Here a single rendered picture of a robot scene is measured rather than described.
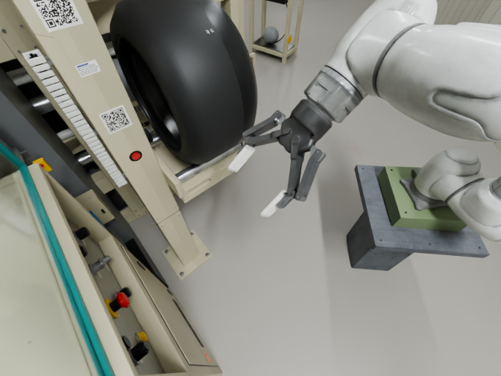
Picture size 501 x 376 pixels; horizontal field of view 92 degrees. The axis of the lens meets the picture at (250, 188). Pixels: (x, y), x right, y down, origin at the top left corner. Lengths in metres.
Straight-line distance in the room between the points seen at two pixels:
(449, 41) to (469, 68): 0.04
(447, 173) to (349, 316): 1.04
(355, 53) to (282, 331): 1.54
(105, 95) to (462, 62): 0.78
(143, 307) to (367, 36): 0.84
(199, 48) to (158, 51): 0.11
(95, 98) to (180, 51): 0.27
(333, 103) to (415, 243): 1.03
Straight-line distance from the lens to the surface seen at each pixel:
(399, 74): 0.38
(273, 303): 1.74
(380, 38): 0.43
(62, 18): 0.77
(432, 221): 1.38
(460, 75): 0.35
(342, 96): 0.45
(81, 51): 0.79
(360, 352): 1.81
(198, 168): 1.06
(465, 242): 1.52
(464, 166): 1.23
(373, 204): 1.39
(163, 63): 0.76
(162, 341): 0.84
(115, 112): 0.87
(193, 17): 0.83
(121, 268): 0.94
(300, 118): 0.45
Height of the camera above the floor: 1.70
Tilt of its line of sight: 54 degrees down
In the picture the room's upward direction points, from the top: straight up
